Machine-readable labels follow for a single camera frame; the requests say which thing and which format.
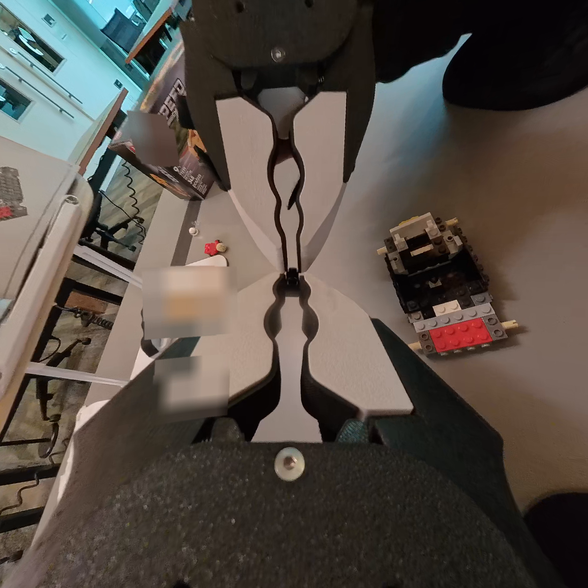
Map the grey wooden-edged table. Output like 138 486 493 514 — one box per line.
69 0 181 177

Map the black toy car box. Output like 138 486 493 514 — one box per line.
108 46 217 201

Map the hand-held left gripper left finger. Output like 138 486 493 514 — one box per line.
195 274 282 441

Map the person's right forearm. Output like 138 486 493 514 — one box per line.
372 0 588 112

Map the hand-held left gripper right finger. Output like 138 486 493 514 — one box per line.
300 274 415 443

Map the black office chair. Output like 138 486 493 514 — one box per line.
77 189 149 252

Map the open instruction booklet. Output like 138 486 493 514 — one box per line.
0 135 77 301

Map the white wooden book stand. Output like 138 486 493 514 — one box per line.
0 135 230 462

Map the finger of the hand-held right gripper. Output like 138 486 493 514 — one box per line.
289 89 348 273
215 96 286 273

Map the black coiled cable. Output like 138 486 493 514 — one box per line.
121 163 144 227

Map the partly built brick car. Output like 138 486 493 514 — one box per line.
376 212 521 360

